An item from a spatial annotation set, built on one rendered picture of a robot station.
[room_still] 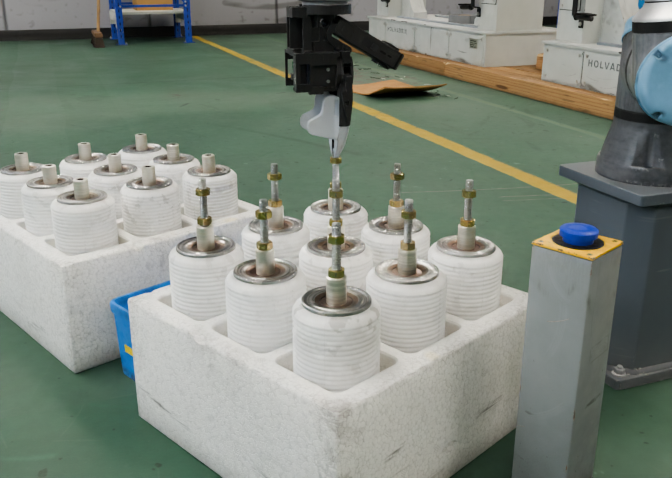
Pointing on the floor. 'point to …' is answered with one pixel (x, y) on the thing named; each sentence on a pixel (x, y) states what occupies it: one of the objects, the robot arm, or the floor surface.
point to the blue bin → (127, 326)
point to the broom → (97, 22)
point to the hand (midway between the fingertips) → (339, 146)
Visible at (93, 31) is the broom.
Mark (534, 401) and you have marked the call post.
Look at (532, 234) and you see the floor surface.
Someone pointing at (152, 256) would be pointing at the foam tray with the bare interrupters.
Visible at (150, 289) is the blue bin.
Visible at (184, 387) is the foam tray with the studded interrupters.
